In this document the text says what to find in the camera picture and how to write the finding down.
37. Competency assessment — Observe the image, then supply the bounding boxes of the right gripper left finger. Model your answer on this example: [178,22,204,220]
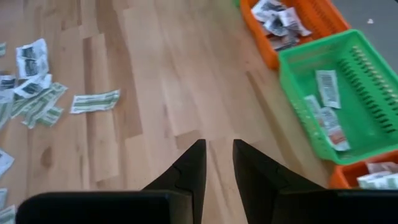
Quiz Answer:
[142,139,206,224]

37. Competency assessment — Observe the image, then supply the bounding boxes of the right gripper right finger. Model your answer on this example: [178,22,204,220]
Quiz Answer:
[233,139,324,224]

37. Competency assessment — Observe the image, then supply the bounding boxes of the sachets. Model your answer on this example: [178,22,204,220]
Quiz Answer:
[356,173,398,190]
[279,6,313,37]

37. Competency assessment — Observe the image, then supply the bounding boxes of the orange-red plastic basket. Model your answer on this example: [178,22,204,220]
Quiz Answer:
[329,151,398,190]
[239,0,352,70]

